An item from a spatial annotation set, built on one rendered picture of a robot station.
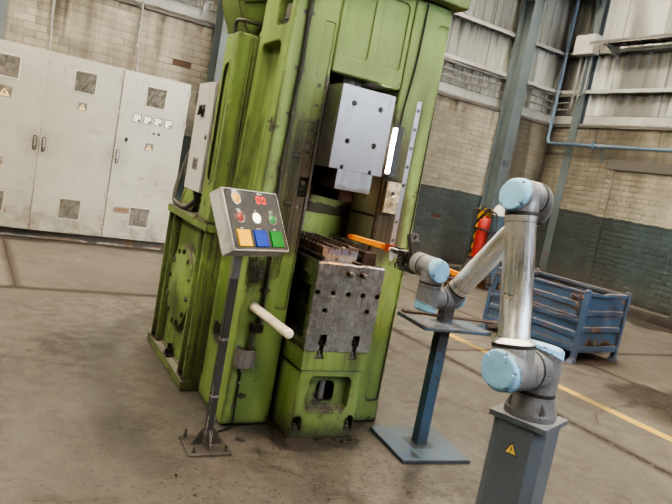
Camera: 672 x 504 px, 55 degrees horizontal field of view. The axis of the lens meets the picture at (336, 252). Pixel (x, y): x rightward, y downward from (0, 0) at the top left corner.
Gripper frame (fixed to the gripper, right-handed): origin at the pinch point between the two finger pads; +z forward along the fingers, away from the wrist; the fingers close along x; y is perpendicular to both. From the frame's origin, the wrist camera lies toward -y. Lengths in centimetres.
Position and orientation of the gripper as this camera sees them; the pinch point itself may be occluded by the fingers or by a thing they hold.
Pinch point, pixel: (392, 247)
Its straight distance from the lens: 282.5
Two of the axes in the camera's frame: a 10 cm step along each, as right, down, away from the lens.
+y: -1.9, 9.7, 1.3
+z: -4.5, -2.1, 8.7
